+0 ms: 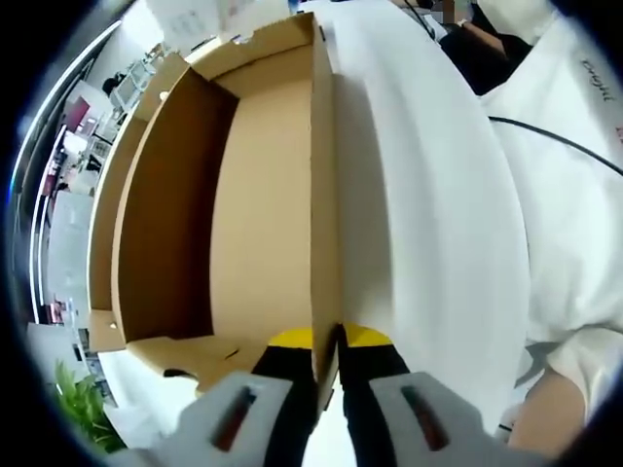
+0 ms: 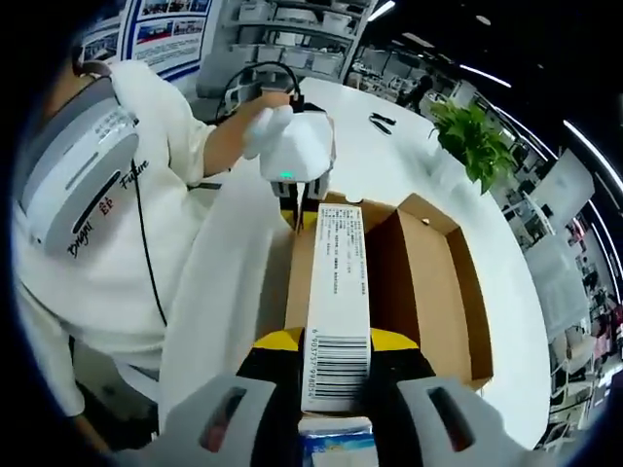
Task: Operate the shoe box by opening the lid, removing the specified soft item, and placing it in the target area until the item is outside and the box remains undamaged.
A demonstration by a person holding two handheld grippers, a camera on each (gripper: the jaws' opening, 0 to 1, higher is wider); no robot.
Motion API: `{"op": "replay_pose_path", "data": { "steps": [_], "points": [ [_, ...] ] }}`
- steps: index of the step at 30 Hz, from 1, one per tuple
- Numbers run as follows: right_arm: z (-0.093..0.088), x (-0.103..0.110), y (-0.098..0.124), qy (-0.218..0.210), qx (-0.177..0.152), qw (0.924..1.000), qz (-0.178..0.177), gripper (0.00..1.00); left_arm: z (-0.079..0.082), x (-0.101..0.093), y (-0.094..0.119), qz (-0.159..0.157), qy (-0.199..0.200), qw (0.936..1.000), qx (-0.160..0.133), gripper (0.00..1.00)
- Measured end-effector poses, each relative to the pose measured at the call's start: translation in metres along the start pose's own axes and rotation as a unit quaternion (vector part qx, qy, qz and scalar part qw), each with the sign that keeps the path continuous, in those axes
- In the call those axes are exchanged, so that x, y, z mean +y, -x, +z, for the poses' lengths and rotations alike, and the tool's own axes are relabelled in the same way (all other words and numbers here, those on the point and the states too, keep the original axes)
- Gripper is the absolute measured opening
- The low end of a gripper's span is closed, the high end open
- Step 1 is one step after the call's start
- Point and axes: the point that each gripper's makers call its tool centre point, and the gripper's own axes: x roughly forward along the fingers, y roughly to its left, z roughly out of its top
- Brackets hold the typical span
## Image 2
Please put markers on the person's black trousers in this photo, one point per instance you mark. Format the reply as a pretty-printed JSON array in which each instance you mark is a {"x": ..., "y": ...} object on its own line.
[{"x": 121, "y": 418}]

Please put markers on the white grey chest device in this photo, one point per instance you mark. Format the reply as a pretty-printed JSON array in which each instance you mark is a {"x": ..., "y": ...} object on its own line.
[{"x": 73, "y": 170}]

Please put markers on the green plant in white pot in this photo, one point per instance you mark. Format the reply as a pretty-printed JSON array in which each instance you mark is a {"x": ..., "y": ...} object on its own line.
[{"x": 477, "y": 141}]

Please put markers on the small black object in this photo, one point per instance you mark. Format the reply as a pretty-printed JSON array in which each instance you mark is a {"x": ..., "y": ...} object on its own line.
[{"x": 383, "y": 124}]

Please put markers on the grey metal shelf rack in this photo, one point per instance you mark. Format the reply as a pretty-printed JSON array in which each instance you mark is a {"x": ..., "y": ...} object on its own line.
[{"x": 302, "y": 39}]

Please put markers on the blue framed wall poster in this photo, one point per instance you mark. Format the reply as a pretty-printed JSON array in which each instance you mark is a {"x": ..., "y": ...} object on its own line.
[{"x": 160, "y": 34}]

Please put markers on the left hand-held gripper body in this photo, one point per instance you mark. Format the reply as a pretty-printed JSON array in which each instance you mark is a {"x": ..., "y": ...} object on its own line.
[{"x": 297, "y": 146}]

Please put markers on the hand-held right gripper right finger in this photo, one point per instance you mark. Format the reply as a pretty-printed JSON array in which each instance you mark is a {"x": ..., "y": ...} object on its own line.
[{"x": 399, "y": 370}]

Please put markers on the white desk partition panel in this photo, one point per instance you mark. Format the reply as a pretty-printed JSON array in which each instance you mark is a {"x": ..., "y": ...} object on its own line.
[{"x": 564, "y": 194}]

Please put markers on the brown cardboard shoe box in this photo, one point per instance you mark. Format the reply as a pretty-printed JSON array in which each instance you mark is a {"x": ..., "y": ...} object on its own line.
[{"x": 428, "y": 292}]

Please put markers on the small white carton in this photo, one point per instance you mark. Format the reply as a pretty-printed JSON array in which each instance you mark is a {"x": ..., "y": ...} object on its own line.
[{"x": 338, "y": 292}]

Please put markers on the white light-blue wet wipes pack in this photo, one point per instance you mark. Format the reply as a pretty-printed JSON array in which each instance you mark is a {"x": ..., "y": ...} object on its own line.
[{"x": 336, "y": 447}]

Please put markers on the person's left hand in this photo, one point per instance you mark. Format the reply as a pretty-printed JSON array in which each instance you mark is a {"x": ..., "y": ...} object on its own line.
[{"x": 260, "y": 109}]

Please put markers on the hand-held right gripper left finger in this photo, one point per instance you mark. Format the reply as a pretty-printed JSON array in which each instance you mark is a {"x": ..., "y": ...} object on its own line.
[{"x": 277, "y": 389}]

